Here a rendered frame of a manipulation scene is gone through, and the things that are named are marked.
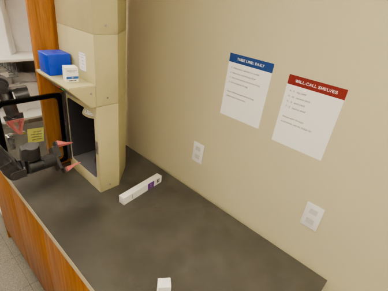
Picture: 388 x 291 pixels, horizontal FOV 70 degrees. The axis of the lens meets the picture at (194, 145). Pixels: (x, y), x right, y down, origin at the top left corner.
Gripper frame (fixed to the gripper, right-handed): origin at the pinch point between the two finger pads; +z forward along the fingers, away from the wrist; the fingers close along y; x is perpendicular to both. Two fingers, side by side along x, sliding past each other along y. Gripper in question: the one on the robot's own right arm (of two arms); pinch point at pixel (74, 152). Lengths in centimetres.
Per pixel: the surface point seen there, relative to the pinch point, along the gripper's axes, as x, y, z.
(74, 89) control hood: -22.3, 21.7, 1.1
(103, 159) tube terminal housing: 1.0, -6.8, 12.0
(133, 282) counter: -28, -55, -8
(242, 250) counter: -42, -67, 37
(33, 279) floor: 110, -64, -20
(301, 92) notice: -83, -13, 55
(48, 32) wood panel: -3, 57, 8
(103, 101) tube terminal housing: -17.4, 15.9, 13.6
